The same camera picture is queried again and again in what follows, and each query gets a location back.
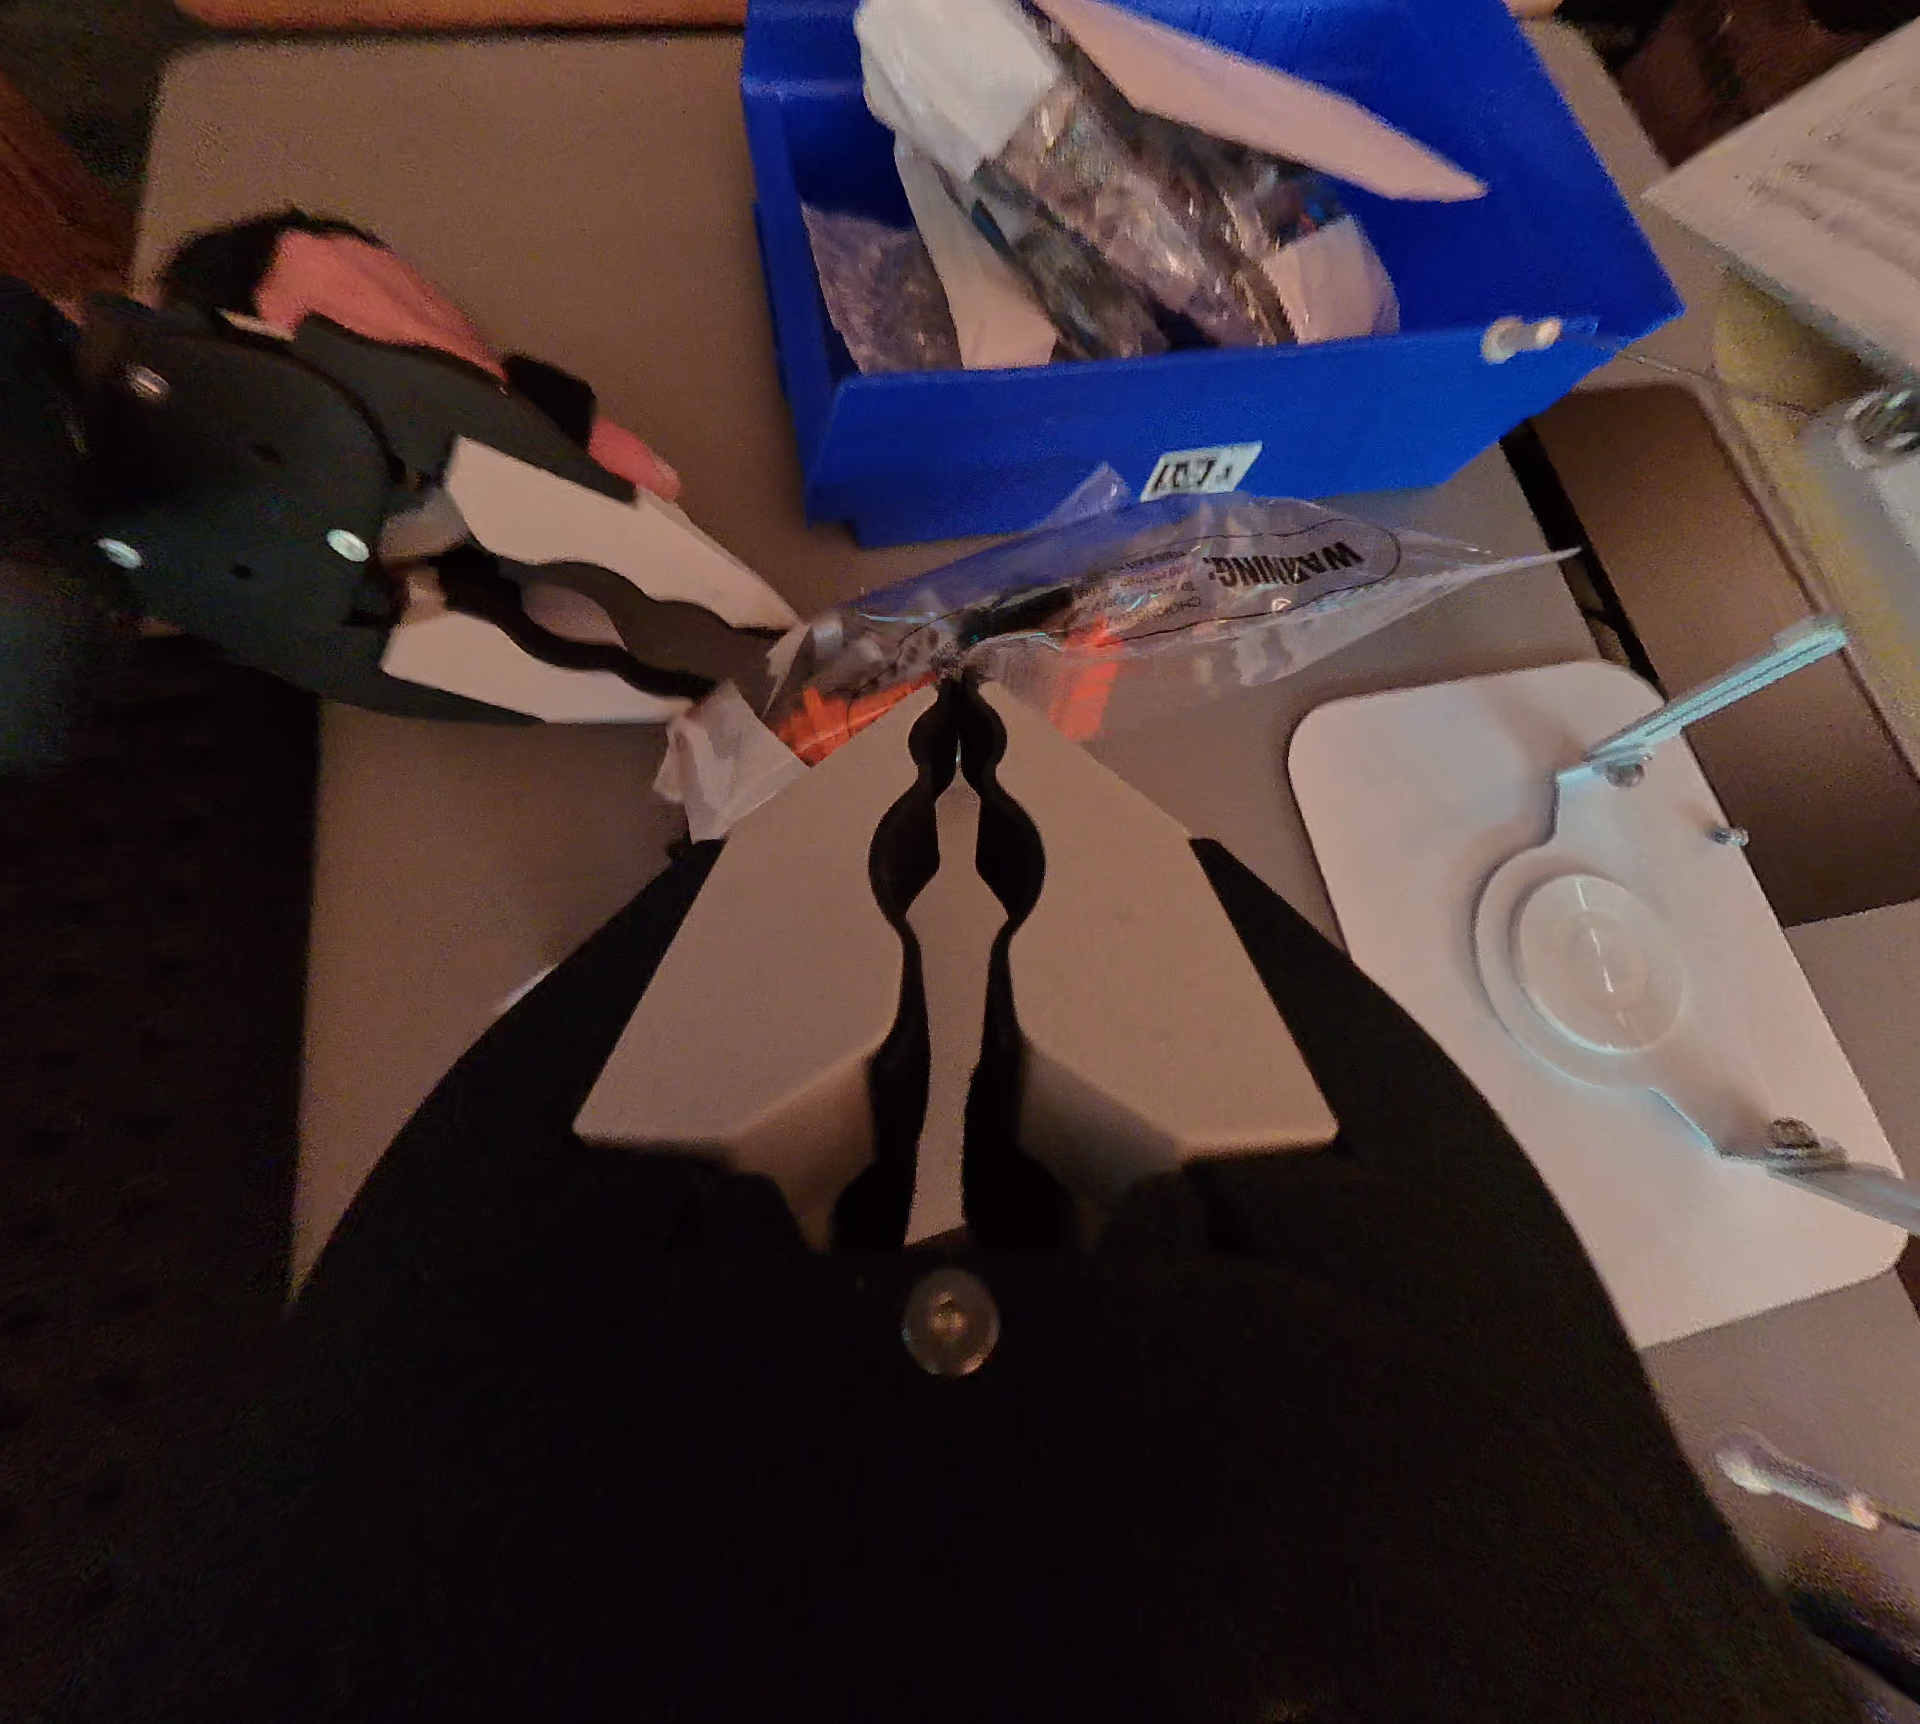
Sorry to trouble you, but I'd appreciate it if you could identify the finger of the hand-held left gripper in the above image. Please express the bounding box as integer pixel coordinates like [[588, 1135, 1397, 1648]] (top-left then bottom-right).
[[378, 561, 782, 724], [446, 435, 800, 635]]

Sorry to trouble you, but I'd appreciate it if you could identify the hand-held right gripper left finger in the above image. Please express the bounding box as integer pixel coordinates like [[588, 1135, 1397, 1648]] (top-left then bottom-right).
[[574, 678, 953, 1251]]

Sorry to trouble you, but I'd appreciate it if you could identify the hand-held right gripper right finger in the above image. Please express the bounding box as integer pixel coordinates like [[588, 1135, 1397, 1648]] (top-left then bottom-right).
[[964, 678, 1338, 1251]]

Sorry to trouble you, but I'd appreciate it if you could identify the blue plastic bin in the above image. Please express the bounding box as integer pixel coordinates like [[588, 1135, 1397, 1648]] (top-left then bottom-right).
[[737, 0, 1686, 552]]

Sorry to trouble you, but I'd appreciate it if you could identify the person's left hand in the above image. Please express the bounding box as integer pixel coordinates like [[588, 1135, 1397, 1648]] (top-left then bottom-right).
[[254, 230, 683, 505]]

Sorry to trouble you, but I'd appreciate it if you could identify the white book stand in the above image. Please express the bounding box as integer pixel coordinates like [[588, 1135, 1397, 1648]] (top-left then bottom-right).
[[1285, 15, 1920, 1533]]

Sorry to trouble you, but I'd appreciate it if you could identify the black studded mat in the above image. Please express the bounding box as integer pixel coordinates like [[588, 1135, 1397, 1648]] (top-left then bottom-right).
[[0, 645, 324, 1724]]

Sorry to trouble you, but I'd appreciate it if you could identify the building instruction booklet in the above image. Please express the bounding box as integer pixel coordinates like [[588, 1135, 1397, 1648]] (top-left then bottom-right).
[[1641, 20, 1920, 324]]

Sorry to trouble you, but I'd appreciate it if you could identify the brown desk cable flap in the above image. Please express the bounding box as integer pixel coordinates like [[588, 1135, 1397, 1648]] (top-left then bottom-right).
[[1529, 380, 1920, 932]]

